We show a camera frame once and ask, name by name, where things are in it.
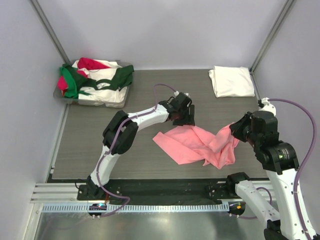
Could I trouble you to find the pink t shirt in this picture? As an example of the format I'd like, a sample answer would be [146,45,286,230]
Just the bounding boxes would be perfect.
[153,125,240,170]

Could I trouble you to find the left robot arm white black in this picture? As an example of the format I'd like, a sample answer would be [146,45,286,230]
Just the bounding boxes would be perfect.
[86,92,195,199]

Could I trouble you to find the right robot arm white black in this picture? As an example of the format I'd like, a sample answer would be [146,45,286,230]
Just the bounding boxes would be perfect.
[227,110,320,240]

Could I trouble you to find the folded white t shirt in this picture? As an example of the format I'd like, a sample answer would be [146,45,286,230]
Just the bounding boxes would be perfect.
[208,66,255,98]

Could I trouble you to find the dark green t shirt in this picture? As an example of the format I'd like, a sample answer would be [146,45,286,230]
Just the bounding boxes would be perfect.
[62,64,134,91]

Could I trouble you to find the white t shirt in bin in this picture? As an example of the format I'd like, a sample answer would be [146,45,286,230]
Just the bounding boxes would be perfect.
[72,59,133,108]

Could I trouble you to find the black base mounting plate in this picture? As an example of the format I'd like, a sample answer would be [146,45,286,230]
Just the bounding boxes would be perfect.
[76,178,247,206]

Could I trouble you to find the red t shirt in bin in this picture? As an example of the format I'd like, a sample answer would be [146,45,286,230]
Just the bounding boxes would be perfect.
[57,57,111,91]

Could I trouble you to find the bright green t shirt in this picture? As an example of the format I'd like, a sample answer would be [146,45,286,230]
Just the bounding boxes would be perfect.
[58,65,80,99]

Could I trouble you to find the clear plastic bin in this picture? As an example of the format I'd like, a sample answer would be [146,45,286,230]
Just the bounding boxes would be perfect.
[53,57,134,108]

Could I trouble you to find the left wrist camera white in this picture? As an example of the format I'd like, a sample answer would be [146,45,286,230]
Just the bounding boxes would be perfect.
[174,91,190,101]

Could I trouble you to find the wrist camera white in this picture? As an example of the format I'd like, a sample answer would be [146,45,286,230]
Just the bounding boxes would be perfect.
[258,97,277,116]
[174,91,190,101]

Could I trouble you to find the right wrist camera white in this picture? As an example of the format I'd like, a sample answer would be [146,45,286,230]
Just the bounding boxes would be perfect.
[258,97,277,116]

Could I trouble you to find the slotted cable duct strip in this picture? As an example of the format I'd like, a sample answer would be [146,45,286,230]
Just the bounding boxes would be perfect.
[42,202,230,214]

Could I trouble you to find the left aluminium frame post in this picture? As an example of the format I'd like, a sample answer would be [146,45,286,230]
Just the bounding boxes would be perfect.
[29,0,71,64]

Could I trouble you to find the aluminium frame post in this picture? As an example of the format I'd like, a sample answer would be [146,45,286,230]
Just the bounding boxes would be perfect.
[249,0,297,74]
[29,0,71,64]

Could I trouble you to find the right aluminium frame post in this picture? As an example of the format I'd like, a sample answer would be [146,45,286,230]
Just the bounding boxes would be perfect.
[249,0,297,74]

